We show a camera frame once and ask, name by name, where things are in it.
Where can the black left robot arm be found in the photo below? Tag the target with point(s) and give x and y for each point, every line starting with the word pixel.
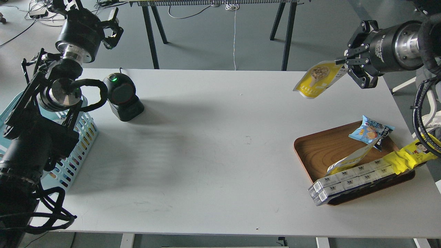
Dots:
pixel 41 125

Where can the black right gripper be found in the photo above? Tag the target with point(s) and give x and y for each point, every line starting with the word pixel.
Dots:
pixel 393 49

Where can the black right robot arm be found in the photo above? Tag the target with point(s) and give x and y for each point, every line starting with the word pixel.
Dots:
pixel 429 48

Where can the black barcode scanner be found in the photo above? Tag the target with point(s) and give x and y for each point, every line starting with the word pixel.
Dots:
pixel 122 98

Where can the black trestle table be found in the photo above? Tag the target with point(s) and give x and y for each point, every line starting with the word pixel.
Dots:
pixel 202 28

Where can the yellow cartoon snack bag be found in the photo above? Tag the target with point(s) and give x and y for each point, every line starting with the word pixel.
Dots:
pixel 408 157

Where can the clear box pack of cartons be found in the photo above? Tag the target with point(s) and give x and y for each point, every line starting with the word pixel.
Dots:
pixel 348 181

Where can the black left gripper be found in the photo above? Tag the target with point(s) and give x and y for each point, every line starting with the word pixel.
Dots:
pixel 82 28

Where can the blue snack packet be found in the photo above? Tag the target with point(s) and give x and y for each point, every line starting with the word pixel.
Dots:
pixel 372 131

